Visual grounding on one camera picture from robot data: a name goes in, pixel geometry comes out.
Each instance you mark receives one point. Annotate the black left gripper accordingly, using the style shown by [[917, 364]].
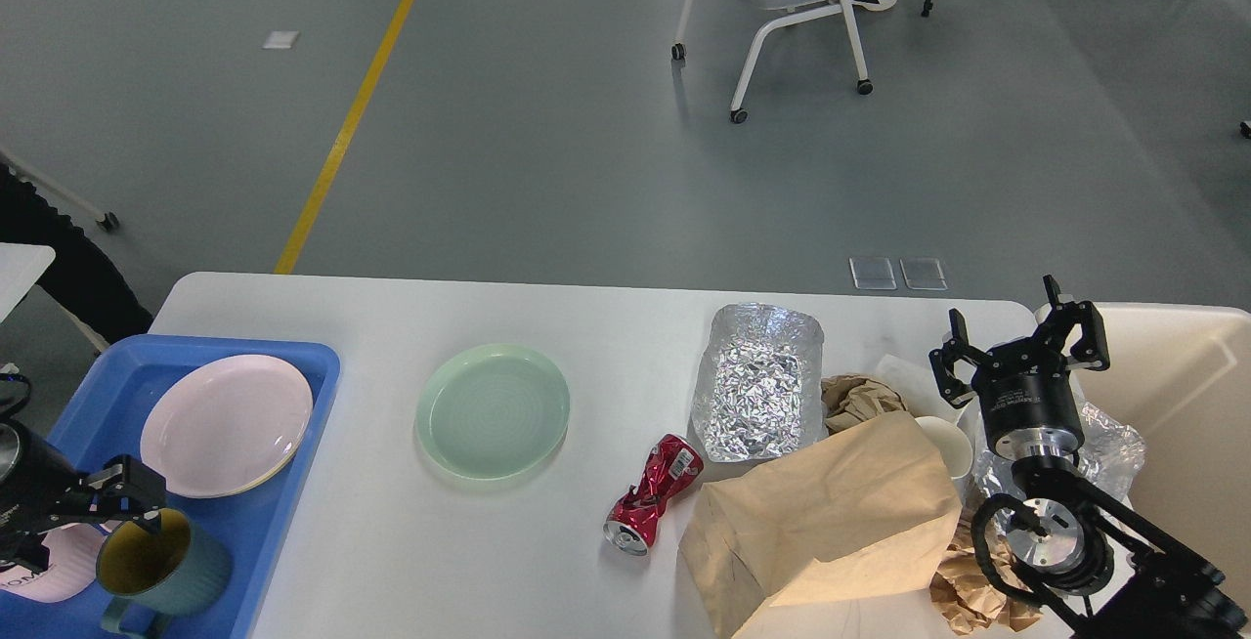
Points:
[[41, 492]]

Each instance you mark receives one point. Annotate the green plate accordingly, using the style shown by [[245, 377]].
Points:
[[493, 412]]

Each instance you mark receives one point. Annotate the dark seated figure left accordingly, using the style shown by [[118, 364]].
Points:
[[81, 278]]

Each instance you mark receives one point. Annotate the crumpled brown paper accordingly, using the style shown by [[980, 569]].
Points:
[[853, 398], [961, 593]]

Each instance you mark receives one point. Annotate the dark teal mug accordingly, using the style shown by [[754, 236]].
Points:
[[156, 577]]

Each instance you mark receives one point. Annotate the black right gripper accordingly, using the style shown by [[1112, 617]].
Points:
[[1027, 405]]

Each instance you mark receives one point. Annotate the crumpled brown paper upper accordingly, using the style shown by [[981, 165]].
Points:
[[853, 398]]

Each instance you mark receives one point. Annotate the pink HOME mug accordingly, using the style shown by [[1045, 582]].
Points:
[[72, 566]]

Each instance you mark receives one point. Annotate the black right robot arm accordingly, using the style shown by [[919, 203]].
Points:
[[1060, 542]]

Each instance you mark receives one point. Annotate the aluminium foil tray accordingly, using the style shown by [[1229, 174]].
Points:
[[758, 389]]

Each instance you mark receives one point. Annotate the white paper cup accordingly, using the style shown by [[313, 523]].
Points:
[[952, 442]]

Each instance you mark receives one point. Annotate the pink plate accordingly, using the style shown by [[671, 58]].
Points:
[[228, 426]]

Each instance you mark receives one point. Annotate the clear plastic wrap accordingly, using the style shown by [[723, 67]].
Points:
[[1111, 457]]

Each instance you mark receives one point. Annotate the white table frame left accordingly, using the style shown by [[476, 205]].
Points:
[[106, 220]]

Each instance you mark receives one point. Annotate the crumpled brown paper lower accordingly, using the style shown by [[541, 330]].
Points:
[[961, 593]]

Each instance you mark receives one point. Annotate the brown paper bag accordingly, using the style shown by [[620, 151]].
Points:
[[868, 512]]

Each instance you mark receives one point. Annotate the beige plastic bin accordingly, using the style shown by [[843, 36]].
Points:
[[1180, 375]]

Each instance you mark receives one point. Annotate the crushed red soda can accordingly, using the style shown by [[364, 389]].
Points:
[[673, 465]]

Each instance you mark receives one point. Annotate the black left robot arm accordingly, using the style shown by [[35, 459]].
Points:
[[10, 395]]

